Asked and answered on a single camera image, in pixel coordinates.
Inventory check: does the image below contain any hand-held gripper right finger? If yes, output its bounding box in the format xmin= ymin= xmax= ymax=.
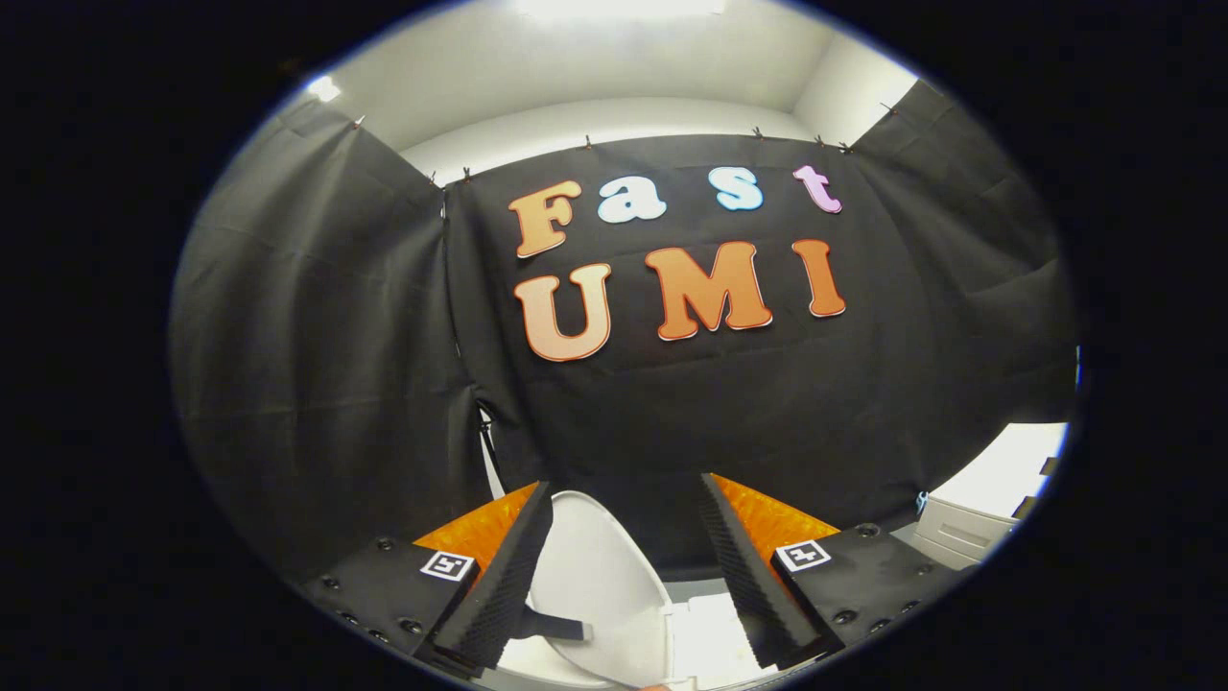
xmin=698 ymin=472 xmax=956 ymax=673

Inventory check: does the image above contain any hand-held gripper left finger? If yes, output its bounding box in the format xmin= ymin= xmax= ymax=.
xmin=299 ymin=480 xmax=555 ymax=680

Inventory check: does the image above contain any black lid pull strap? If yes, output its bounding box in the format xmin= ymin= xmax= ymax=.
xmin=513 ymin=607 xmax=594 ymax=643

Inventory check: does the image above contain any white toilet lid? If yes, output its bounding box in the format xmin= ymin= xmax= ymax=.
xmin=526 ymin=490 xmax=674 ymax=688

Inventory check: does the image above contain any black backdrop cloth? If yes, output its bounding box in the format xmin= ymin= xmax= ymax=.
xmin=171 ymin=79 xmax=1080 ymax=582

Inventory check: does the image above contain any white drawer cabinet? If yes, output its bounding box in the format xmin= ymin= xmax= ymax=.
xmin=911 ymin=422 xmax=1068 ymax=573

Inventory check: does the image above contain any large ceiling light panel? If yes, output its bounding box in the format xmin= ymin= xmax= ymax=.
xmin=513 ymin=0 xmax=730 ymax=22

